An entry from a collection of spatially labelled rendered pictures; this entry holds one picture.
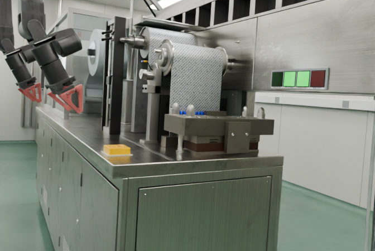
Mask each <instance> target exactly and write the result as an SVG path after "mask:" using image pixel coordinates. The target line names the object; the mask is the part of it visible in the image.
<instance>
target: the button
mask: <svg viewBox="0 0 375 251"><path fill-rule="evenodd" d="M130 150H131V149H130V148H129V147H127V146H125V145H123V144H109V145H104V152H105V153H107V154H108V155H130Z"/></svg>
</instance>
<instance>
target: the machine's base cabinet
mask: <svg viewBox="0 0 375 251"><path fill-rule="evenodd" d="M282 173H283V166H274V167H260V168H245V169H237V170H223V171H209V172H194V173H180V174H172V175H158V176H143V177H129V178H115V179H112V178H111V177H110V176H109V175H108V174H107V173H105V172H104V171H103V170H102V169H101V168H100V167H99V166H98V165H96V164H95V163H94V162H93V161H92V160H91V159H90V158H89V157H88V156H86V155H85V154H84V153H83V152H82V151H81V150H80V149H79V148H78V147H76V146H75V145H74V144H73V143H71V142H70V141H69V140H68V139H67V138H66V137H65V136H64V135H63V134H61V133H60V132H59V131H58V130H57V129H56V128H55V127H54V126H53V125H51V124H50V123H49V122H48V121H47V120H46V119H45V118H44V117H42V116H41V115H40V114H39V122H38V145H37V173H36V191H37V194H38V197H39V200H40V204H41V207H42V211H43V213H44V217H45V220H46V223H47V227H48V230H49V233H50V236H51V240H52V243H53V246H54V249H55V251H277V238H278V224H279V215H280V201H281V187H282Z"/></svg>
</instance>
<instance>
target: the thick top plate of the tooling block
mask: <svg viewBox="0 0 375 251"><path fill-rule="evenodd" d="M185 116H186V114H181V115H170V114H165V120H164V130H165V131H169V132H172V133H176V134H179V135H182V136H224V135H225V123H226V122H251V131H250V135H273V130H274V122H275V120H274V119H257V118H256V117H241V116H235V115H227V116H218V115H195V117H196V118H187V117H185Z"/></svg>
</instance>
